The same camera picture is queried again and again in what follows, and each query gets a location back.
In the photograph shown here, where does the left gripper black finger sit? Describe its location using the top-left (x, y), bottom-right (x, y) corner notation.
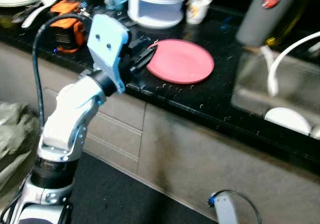
top-left (139, 40), bottom-right (161, 55)
top-left (131, 49), bottom-right (158, 74)

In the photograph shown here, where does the grey kitchen cabinet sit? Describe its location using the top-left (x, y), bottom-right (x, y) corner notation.
top-left (0, 40), bottom-right (320, 224)

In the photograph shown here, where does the pink round plate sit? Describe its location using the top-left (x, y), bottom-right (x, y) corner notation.
top-left (145, 38), bottom-right (216, 85)

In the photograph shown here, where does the white round stacked container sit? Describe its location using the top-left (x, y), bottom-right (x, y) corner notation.
top-left (127, 0), bottom-right (190, 29)

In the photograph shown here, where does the printed white paper cup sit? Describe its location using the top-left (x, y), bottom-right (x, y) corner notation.
top-left (185, 0), bottom-right (213, 25)

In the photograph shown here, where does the orange and black tool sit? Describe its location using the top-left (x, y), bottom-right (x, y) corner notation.
top-left (48, 0), bottom-right (87, 53)

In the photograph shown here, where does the white spoon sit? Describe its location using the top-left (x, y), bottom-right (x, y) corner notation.
top-left (20, 1), bottom-right (52, 29)

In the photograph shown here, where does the grey tumbler with red button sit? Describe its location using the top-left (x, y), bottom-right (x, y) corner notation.
top-left (234, 0), bottom-right (302, 48)

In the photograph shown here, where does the stainless steel sink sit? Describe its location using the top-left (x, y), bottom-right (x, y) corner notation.
top-left (230, 44), bottom-right (320, 138)

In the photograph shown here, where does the black floor mat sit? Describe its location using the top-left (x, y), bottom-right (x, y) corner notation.
top-left (10, 152), bottom-right (206, 224)

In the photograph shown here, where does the olive oil glass bottle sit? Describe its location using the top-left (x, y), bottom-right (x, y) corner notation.
top-left (265, 0), bottom-right (317, 48)

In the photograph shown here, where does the light blue left wrist camera mount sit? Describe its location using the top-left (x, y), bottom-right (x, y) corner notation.
top-left (86, 13), bottom-right (132, 94)

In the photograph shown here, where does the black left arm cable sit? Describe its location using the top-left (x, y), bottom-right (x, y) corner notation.
top-left (32, 13), bottom-right (94, 131)

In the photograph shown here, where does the white faucet hose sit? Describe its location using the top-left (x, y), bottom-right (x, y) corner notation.
top-left (259, 31), bottom-right (320, 97)

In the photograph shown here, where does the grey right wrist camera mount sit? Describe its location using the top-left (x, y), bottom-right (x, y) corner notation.
top-left (208, 191), bottom-right (240, 224)

